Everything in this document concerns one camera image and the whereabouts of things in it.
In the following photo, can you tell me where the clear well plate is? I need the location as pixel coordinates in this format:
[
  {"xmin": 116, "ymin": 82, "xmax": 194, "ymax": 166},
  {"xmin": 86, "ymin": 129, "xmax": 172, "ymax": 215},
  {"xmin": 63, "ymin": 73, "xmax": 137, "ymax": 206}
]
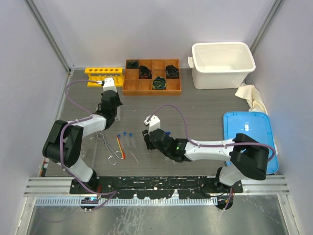
[{"xmin": 115, "ymin": 107, "xmax": 121, "ymax": 121}]

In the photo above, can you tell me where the cream cloth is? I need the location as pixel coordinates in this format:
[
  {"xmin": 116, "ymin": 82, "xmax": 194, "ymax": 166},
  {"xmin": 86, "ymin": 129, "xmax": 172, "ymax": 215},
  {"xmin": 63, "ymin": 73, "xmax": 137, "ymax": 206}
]
[{"xmin": 234, "ymin": 83, "xmax": 279, "ymax": 155}]

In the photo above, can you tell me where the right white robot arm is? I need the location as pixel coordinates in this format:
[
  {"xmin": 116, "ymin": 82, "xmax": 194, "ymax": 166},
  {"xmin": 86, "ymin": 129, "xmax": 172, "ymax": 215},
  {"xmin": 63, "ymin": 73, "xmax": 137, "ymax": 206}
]
[{"xmin": 142, "ymin": 128, "xmax": 274, "ymax": 193}]

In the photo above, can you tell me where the blue capped test tube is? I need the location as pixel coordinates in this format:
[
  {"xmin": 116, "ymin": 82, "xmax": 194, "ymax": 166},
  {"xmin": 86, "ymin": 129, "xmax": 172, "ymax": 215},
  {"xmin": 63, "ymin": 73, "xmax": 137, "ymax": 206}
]
[
  {"xmin": 129, "ymin": 133, "xmax": 136, "ymax": 148},
  {"xmin": 123, "ymin": 132, "xmax": 130, "ymax": 147},
  {"xmin": 117, "ymin": 134, "xmax": 125, "ymax": 151}
]

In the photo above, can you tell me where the blue plastic lid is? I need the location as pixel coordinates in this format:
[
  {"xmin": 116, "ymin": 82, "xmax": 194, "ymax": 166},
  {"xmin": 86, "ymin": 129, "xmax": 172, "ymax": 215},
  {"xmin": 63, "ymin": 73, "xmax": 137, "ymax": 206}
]
[{"xmin": 223, "ymin": 111, "xmax": 279, "ymax": 174}]

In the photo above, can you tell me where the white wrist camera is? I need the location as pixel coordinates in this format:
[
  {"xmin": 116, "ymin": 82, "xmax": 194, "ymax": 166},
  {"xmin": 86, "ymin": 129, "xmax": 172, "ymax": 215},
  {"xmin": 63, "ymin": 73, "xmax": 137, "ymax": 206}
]
[
  {"xmin": 96, "ymin": 77, "xmax": 117, "ymax": 92},
  {"xmin": 143, "ymin": 115, "xmax": 161, "ymax": 133}
]

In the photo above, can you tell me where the red yellow stick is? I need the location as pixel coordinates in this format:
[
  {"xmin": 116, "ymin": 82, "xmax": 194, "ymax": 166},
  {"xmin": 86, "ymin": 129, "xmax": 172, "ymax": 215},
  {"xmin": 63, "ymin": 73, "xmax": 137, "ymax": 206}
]
[{"xmin": 116, "ymin": 135, "xmax": 126, "ymax": 159}]

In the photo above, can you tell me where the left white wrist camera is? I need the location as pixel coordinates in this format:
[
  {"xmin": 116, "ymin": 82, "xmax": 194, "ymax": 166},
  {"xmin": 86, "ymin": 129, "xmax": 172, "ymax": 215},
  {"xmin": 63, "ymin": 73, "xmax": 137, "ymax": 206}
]
[{"xmin": 96, "ymin": 77, "xmax": 117, "ymax": 92}]

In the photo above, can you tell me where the rolled tie top left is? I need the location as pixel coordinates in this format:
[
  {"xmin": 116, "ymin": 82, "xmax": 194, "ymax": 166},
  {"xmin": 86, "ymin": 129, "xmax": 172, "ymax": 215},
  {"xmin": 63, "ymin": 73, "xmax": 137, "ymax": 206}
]
[{"xmin": 126, "ymin": 60, "xmax": 139, "ymax": 69}]

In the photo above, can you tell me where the wooden compartment tray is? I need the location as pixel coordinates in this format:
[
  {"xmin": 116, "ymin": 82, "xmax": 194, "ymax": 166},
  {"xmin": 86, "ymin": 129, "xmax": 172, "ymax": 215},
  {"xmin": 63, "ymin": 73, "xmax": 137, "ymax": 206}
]
[{"xmin": 123, "ymin": 59, "xmax": 181, "ymax": 96}]

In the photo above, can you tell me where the metal test tube holder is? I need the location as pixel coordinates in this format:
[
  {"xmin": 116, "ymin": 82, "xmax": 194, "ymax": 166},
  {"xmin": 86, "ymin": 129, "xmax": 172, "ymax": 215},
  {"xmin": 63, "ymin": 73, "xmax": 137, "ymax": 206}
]
[{"xmin": 96, "ymin": 132, "xmax": 121, "ymax": 165}]

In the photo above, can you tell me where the yellow test tube rack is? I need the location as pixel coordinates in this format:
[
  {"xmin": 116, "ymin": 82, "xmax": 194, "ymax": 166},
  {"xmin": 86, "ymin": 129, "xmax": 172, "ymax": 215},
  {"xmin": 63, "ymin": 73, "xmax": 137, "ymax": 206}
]
[{"xmin": 85, "ymin": 67, "xmax": 124, "ymax": 87}]

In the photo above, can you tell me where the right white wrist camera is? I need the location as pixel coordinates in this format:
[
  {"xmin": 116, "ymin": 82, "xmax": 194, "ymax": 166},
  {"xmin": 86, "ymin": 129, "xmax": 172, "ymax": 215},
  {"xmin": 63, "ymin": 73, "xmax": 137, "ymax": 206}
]
[{"xmin": 143, "ymin": 115, "xmax": 161, "ymax": 133}]

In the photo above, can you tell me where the white plastic tub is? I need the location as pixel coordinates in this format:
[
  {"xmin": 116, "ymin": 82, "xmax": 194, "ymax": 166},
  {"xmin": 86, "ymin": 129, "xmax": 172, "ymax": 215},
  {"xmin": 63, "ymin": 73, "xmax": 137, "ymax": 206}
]
[{"xmin": 187, "ymin": 42, "xmax": 256, "ymax": 90}]

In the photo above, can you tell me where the rolled tie orange pattern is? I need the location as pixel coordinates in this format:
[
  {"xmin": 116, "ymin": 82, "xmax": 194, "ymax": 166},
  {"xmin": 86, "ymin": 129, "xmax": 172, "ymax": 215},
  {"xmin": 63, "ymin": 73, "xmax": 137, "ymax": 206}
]
[{"xmin": 139, "ymin": 65, "xmax": 152, "ymax": 79}]

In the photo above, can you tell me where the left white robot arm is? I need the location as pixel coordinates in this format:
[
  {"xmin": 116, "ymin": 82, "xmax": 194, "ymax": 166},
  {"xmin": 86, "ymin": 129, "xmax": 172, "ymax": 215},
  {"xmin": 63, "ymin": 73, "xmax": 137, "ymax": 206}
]
[{"xmin": 43, "ymin": 90, "xmax": 122, "ymax": 194}]

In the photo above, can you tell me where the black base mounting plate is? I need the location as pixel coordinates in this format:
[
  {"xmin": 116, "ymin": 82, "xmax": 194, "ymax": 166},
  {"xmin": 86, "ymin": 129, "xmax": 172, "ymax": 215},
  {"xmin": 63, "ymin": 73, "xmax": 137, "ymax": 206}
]
[{"xmin": 70, "ymin": 175, "xmax": 244, "ymax": 199}]

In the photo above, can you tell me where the rolled tie blue pattern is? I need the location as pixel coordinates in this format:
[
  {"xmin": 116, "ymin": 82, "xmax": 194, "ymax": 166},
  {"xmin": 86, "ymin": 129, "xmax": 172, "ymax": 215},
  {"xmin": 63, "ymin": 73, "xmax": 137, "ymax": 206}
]
[{"xmin": 165, "ymin": 65, "xmax": 179, "ymax": 79}]

